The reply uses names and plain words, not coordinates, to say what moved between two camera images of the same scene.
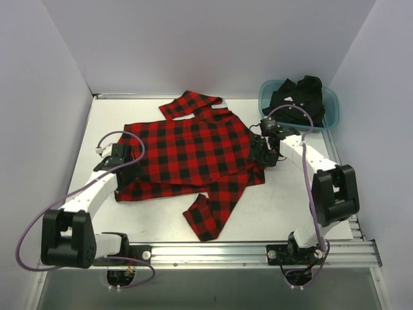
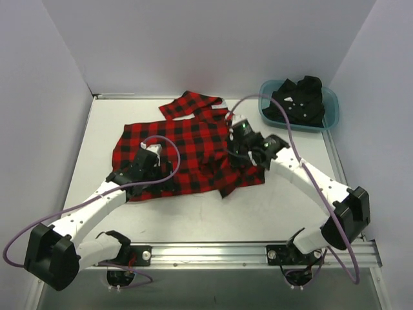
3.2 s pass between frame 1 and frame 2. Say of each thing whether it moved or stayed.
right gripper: moved
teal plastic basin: stayed
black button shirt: stayed
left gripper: moved
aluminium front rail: stayed
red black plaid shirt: moved
